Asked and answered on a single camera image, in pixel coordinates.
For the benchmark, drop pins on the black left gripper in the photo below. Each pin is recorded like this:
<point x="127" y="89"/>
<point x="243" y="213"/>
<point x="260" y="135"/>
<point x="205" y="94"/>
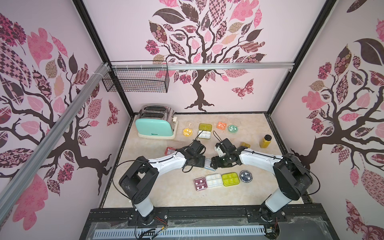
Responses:
<point x="201" y="164"/>

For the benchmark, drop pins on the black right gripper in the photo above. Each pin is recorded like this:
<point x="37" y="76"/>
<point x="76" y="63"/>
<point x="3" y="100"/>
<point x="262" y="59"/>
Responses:
<point x="218" y="162"/>

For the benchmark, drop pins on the yellow small pillbox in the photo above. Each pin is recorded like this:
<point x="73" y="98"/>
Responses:
<point x="245" y="145"/>

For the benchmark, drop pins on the green lid white pillbox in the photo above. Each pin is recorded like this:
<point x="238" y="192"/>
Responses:
<point x="230" y="179"/>

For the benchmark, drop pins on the olive lid pillbox back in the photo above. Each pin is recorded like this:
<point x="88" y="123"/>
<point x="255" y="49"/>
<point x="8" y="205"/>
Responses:
<point x="205" y="131"/>

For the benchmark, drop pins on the yellow round pillbox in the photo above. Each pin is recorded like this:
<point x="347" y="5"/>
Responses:
<point x="188" y="130"/>

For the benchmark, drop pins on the dark round pillbox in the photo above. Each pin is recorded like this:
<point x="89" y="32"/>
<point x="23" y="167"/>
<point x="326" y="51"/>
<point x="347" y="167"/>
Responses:
<point x="246" y="176"/>

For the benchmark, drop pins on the magenta small pillbox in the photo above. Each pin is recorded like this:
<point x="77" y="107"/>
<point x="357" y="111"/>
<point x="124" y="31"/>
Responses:
<point x="200" y="184"/>

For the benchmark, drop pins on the blue rectangular pillbox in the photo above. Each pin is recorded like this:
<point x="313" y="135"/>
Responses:
<point x="208" y="165"/>

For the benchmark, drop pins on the red rectangular pillbox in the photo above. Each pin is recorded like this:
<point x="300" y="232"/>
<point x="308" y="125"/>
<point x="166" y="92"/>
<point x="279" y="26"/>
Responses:
<point x="170" y="150"/>

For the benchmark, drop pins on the clear white pillbox front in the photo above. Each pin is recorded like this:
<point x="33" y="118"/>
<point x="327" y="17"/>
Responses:
<point x="214" y="180"/>

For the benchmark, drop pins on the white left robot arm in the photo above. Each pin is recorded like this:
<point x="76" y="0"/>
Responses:
<point x="138" y="181"/>

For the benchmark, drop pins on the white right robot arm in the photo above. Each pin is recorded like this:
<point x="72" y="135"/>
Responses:
<point x="292" y="177"/>

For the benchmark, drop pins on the green round pillbox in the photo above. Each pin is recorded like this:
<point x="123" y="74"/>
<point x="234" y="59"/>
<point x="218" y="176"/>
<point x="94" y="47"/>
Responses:
<point x="234" y="125"/>

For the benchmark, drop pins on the yellow bottle black cap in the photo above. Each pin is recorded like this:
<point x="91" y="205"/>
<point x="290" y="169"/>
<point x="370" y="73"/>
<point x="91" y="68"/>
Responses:
<point x="265" y="142"/>

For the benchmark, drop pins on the mint green toaster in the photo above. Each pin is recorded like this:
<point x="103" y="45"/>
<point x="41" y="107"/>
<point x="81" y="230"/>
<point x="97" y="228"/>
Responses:
<point x="156" y="122"/>

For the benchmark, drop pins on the white slotted cable duct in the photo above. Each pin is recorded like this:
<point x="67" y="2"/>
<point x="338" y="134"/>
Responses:
<point x="178" y="232"/>

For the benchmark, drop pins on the aluminium rail back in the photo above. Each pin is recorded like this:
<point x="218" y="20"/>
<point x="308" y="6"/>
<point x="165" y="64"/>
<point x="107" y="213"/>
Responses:
<point x="231" y="66"/>

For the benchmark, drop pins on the aluminium rail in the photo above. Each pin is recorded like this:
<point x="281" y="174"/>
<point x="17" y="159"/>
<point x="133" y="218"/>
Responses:
<point x="231" y="66"/>
<point x="26" y="173"/>

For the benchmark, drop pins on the black wire basket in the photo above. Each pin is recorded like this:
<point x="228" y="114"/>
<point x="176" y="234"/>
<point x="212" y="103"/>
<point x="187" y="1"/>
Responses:
<point x="138" y="77"/>

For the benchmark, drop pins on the aluminium rail left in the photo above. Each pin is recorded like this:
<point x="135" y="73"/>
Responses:
<point x="26" y="173"/>

